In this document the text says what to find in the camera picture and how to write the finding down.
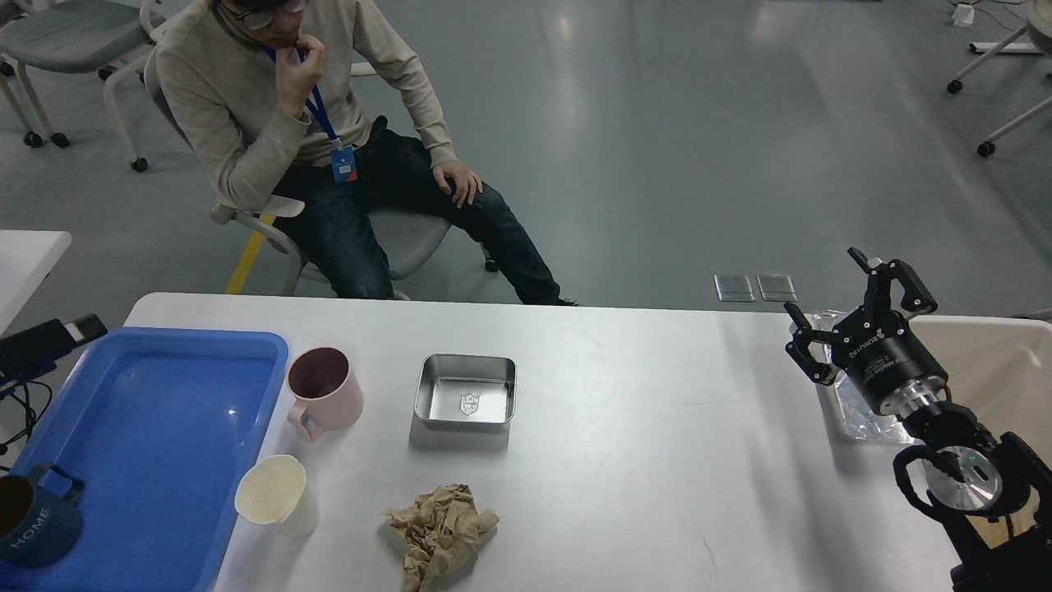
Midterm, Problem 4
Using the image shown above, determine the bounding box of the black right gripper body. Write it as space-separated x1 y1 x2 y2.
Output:
829 308 949 416

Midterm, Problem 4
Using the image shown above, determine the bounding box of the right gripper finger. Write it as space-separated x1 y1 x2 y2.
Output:
784 301 839 386
847 247 937 334

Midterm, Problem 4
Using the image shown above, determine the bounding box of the square steel tin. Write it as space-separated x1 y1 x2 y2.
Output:
413 354 515 433

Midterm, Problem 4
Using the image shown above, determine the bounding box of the pink mug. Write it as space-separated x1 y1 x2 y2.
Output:
287 346 364 442

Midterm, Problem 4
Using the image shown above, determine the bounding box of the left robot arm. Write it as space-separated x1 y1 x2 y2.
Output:
1 314 108 392

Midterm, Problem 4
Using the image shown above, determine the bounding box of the right floor socket plate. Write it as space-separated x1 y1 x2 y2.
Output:
756 274 800 303

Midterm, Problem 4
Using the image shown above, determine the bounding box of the floor socket plate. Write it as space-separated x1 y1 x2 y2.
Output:
713 274 756 303
756 274 800 303

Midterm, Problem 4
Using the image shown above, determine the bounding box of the aluminium foil tray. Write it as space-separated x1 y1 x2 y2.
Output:
805 310 916 446

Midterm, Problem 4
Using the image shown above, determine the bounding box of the left floor socket plate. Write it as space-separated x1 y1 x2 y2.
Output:
713 274 756 303

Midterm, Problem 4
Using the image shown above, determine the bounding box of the beige plastic bin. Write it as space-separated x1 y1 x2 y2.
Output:
911 317 1051 465

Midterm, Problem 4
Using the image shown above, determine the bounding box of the chair legs top right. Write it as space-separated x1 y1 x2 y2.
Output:
947 0 1052 158

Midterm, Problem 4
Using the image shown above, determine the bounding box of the crumpled brown paper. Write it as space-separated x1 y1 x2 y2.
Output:
384 483 501 591

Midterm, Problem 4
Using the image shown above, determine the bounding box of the grey office chair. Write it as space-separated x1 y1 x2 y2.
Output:
144 53 450 295

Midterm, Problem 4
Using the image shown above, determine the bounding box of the cream paper cup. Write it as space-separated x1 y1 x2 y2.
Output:
234 455 320 539

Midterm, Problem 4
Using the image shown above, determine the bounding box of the seated person beige sweater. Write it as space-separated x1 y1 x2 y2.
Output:
153 1 571 306

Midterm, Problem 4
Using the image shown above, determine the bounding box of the blue plastic tray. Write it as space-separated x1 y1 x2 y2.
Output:
2 327 288 591

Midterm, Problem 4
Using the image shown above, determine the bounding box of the white side table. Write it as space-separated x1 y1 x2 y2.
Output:
1 229 72 332

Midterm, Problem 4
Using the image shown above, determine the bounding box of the dark blue home mug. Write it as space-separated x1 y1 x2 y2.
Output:
1 462 84 568

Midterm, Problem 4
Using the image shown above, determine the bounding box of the grey chair top left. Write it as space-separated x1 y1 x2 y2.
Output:
1 1 165 149

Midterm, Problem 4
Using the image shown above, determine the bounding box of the black cables left edge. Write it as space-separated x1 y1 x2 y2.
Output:
0 374 54 453

